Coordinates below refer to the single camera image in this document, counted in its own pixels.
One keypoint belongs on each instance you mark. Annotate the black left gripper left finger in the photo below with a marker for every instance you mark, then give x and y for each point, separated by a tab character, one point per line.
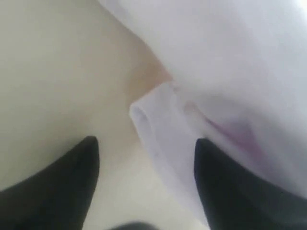
56	198

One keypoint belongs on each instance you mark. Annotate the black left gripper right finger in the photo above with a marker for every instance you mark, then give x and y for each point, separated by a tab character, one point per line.
233	198

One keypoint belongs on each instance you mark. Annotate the white t-shirt red print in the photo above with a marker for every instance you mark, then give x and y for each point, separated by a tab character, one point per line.
238	78

